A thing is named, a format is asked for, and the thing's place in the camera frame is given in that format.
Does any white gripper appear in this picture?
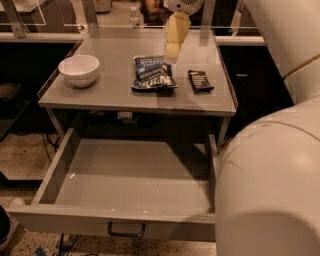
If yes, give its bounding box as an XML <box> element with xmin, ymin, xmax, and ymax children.
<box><xmin>163</xmin><ymin>0</ymin><xmax>204</xmax><ymax>64</ymax></box>

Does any blue chip bag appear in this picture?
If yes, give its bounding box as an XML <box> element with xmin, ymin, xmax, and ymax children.
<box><xmin>132</xmin><ymin>55</ymin><xmax>177</xmax><ymax>91</ymax></box>

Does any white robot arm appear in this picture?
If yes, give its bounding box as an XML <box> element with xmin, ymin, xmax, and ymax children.
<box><xmin>215</xmin><ymin>0</ymin><xmax>320</xmax><ymax>256</ymax></box>

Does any grey open top drawer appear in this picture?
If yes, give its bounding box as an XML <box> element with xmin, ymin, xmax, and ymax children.
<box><xmin>9</xmin><ymin>129</ymin><xmax>215</xmax><ymax>242</ymax></box>

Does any seated person in background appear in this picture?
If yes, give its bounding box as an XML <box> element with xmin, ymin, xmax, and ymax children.
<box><xmin>140</xmin><ymin>0</ymin><xmax>172</xmax><ymax>25</ymax></box>

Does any clear plastic water bottle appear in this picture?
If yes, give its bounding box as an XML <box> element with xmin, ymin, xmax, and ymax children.
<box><xmin>130</xmin><ymin>7</ymin><xmax>139</xmax><ymax>27</ymax></box>

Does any grey metal table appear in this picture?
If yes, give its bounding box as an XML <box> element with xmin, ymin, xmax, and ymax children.
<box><xmin>37</xmin><ymin>26</ymin><xmax>239</xmax><ymax>151</ymax></box>

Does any white ceramic bowl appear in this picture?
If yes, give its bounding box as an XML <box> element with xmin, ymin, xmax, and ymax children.
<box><xmin>58</xmin><ymin>55</ymin><xmax>100</xmax><ymax>87</ymax></box>

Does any black drawer handle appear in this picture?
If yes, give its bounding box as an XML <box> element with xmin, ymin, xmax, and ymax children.
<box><xmin>107</xmin><ymin>222</ymin><xmax>146</xmax><ymax>238</ymax></box>

